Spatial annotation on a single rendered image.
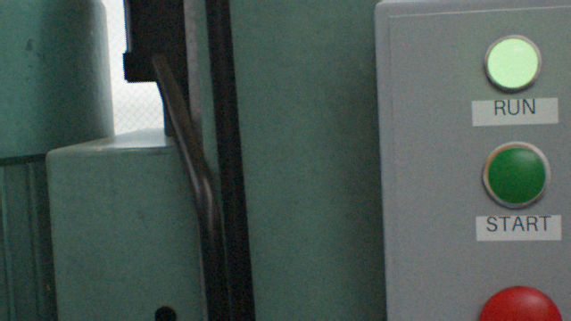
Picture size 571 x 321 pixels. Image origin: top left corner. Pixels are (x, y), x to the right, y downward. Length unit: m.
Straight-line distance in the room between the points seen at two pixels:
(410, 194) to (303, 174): 0.08
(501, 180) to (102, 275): 0.24
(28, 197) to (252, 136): 0.15
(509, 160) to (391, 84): 0.05
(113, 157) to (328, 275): 0.13
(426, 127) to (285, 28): 0.10
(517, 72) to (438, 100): 0.03
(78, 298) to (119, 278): 0.03
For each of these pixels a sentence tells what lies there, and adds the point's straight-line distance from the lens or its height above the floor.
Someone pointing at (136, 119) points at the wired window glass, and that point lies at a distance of 2.11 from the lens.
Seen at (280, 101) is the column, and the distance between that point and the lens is 0.48.
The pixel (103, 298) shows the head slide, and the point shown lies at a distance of 0.56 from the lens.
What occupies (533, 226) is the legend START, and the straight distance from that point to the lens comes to 0.41.
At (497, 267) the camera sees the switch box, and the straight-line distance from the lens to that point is 0.41.
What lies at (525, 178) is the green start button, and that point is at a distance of 0.40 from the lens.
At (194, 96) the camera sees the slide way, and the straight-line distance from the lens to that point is 0.53.
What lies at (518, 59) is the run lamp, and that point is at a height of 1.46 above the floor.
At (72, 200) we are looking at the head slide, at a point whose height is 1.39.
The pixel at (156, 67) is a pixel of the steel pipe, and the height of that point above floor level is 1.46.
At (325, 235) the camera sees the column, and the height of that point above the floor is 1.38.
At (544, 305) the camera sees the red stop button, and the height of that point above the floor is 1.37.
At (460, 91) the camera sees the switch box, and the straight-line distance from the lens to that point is 0.40.
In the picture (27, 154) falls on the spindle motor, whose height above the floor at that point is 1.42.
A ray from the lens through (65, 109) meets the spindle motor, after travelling 0.60.
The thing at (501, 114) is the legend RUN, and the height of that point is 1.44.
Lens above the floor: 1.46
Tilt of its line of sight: 6 degrees down
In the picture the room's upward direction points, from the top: 3 degrees counter-clockwise
